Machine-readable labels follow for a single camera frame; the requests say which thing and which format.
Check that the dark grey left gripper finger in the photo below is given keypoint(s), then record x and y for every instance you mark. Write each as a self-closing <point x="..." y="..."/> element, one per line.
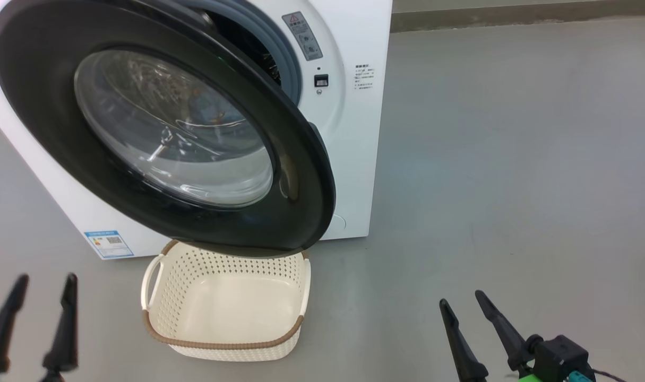
<point x="6" y="329"/>
<point x="67" y="329"/>

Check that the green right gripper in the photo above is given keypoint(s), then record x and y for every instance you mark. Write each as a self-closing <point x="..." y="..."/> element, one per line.
<point x="529" y="379"/>

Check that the dark round washing machine door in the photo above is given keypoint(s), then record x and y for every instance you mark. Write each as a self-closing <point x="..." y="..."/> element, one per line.
<point x="41" y="106"/>

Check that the cream perforated laundry basket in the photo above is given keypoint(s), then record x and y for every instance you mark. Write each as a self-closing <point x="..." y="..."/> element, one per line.
<point x="221" y="307"/>

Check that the white washing machine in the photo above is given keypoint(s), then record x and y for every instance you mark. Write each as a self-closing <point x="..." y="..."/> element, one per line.
<point x="354" y="159"/>

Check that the black door latch socket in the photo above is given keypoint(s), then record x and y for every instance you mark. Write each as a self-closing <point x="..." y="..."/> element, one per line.
<point x="321" y="80"/>

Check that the grey rubber door gasket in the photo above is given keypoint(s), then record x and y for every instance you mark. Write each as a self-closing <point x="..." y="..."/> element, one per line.
<point x="286" y="58"/>

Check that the blue energy label sticker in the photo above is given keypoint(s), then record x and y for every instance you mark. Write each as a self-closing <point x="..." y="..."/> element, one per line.
<point x="109" y="244"/>

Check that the round white filter cover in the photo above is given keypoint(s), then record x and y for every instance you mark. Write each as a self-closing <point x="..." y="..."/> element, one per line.
<point x="338" y="223"/>

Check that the small printed text label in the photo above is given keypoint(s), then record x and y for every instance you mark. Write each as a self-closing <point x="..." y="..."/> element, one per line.
<point x="364" y="77"/>

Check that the grey warning sticker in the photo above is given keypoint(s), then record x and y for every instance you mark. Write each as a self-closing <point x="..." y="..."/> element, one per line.
<point x="302" y="36"/>

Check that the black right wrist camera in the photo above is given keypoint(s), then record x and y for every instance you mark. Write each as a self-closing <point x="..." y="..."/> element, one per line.
<point x="564" y="358"/>

